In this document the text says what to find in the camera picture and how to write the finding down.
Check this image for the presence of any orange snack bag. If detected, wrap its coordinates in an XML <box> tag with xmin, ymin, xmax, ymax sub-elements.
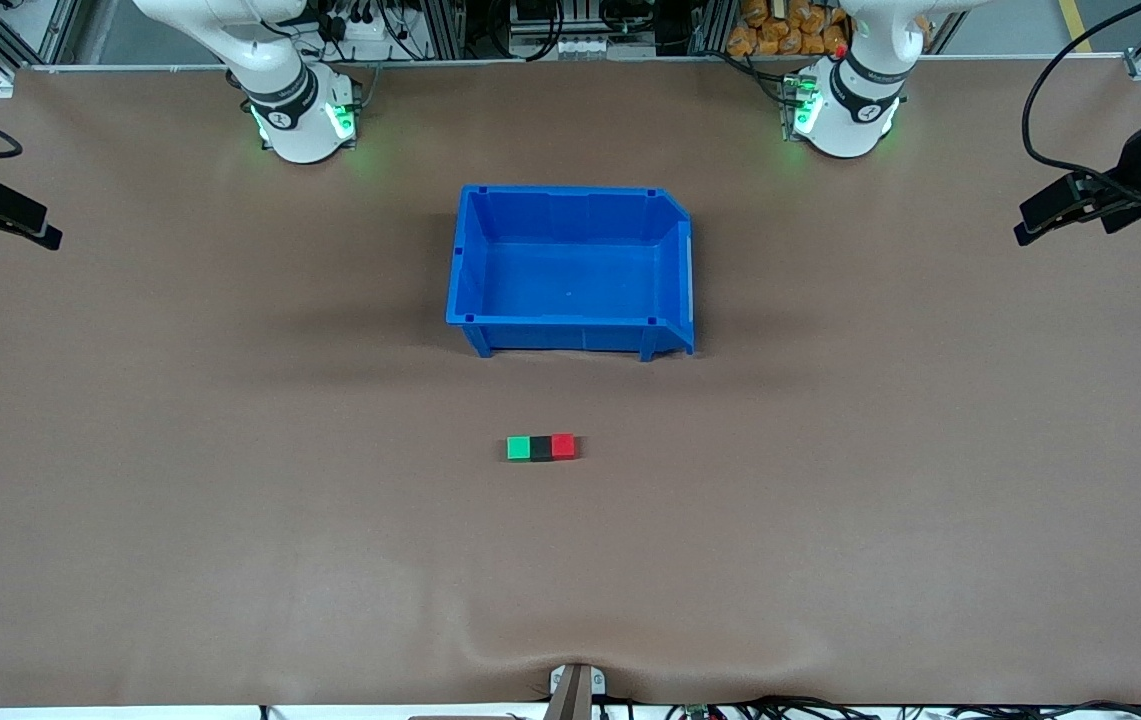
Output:
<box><xmin>727</xmin><ymin>0</ymin><xmax>852</xmax><ymax>57</ymax></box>

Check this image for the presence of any brown table mat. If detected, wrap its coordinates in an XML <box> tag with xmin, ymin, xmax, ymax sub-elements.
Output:
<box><xmin>0</xmin><ymin>62</ymin><xmax>1141</xmax><ymax>707</ymax></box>

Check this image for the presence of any blue plastic bin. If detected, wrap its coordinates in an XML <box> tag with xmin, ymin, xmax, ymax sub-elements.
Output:
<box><xmin>446</xmin><ymin>184</ymin><xmax>696</xmax><ymax>362</ymax></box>

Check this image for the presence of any white power strip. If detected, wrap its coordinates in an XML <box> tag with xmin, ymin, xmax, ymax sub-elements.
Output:
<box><xmin>538</xmin><ymin>35</ymin><xmax>657</xmax><ymax>60</ymax></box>

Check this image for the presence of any black cable bundle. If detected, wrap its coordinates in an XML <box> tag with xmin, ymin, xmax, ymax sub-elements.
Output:
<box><xmin>665</xmin><ymin>696</ymin><xmax>1141</xmax><ymax>720</ymax></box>

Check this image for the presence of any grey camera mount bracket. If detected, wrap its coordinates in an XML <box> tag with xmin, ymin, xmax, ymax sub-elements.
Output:
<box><xmin>548</xmin><ymin>663</ymin><xmax>607</xmax><ymax>720</ymax></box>

